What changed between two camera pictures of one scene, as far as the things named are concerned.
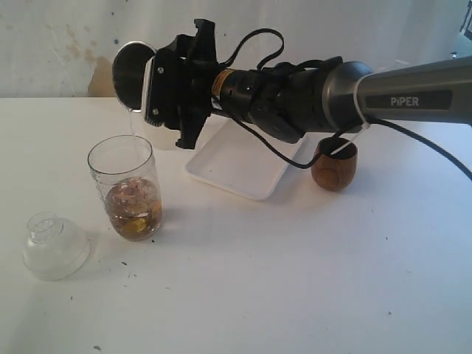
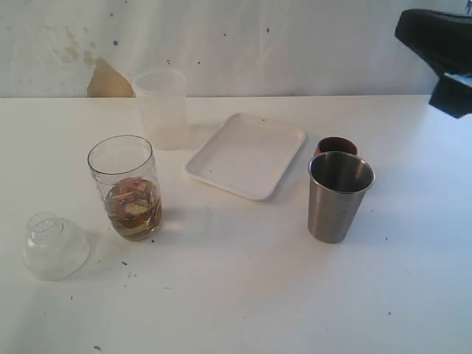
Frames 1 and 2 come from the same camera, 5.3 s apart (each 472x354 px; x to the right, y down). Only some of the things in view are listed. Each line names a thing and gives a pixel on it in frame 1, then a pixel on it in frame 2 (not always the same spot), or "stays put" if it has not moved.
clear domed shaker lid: [54, 249] stays put
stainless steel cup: [129, 66] -> [337, 186]
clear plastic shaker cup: [124, 168] stays put
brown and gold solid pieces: [134, 208] stays put
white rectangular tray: [227, 155] stays put
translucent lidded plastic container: [161, 137] -> [162, 92]
